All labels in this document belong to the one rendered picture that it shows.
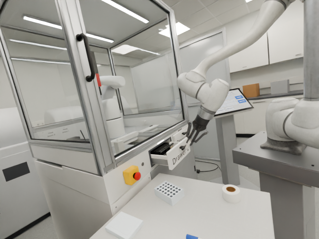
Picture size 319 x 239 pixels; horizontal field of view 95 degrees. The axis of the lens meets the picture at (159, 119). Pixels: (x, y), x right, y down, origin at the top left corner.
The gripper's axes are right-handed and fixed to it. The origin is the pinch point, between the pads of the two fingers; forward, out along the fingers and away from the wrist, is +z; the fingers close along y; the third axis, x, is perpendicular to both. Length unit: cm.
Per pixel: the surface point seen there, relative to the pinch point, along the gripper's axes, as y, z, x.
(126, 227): -3, 16, 51
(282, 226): -67, 19, -14
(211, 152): -15, 85, -166
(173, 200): -11.3, 10.0, 31.9
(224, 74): 30, -39, -164
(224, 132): -14, 14, -91
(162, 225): -13.2, 11.2, 43.2
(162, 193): -5.4, 12.3, 31.3
